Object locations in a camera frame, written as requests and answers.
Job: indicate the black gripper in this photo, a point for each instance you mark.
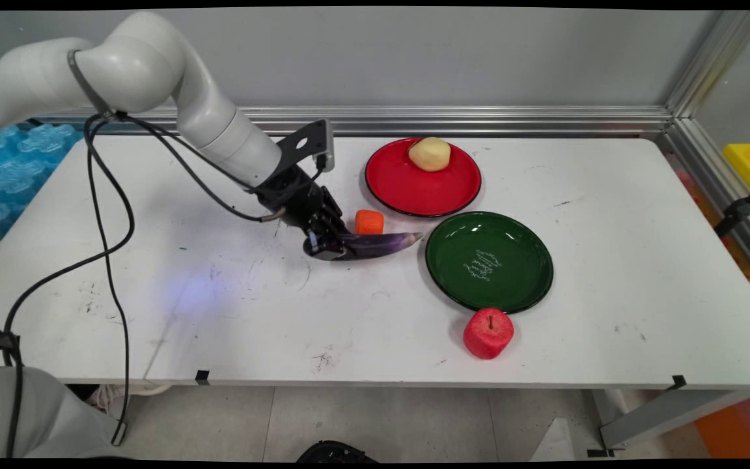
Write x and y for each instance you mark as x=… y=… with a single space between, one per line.
x=300 y=198

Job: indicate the red apple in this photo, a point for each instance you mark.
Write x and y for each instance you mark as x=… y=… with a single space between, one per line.
x=487 y=333

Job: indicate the black tape marker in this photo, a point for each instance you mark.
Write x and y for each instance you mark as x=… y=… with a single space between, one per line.
x=202 y=377
x=678 y=382

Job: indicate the black stand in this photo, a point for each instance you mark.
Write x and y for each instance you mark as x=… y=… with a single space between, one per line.
x=739 y=208

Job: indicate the black round object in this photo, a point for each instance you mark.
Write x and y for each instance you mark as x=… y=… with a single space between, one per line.
x=336 y=453

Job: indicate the orange carrot chunk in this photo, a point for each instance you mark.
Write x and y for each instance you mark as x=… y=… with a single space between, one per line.
x=370 y=222

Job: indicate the purple eggplant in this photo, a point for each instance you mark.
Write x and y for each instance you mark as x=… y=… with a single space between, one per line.
x=381 y=243

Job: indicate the aluminium frame rail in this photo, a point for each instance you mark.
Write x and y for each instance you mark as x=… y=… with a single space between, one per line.
x=720 y=189
x=446 y=120

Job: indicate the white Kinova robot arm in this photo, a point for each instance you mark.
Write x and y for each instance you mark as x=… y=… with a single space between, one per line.
x=147 y=65

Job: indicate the grey table leg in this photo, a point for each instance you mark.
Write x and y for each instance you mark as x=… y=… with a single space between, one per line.
x=655 y=417

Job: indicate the green plate with white print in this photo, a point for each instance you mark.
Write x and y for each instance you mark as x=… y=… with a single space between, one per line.
x=489 y=260

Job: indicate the blue foam packaging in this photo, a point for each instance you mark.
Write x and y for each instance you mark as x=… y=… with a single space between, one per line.
x=17 y=163

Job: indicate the orange box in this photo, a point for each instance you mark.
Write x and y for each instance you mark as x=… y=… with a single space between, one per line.
x=736 y=426

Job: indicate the aluminium frame post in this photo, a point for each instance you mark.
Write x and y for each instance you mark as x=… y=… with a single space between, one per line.
x=717 y=62

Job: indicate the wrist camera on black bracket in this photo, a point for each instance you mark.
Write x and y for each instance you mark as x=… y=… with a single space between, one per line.
x=310 y=143

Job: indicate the yellow potato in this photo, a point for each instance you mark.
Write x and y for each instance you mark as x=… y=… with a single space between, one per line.
x=430 y=154

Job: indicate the red plate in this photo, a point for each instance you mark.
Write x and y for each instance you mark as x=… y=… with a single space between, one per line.
x=414 y=189

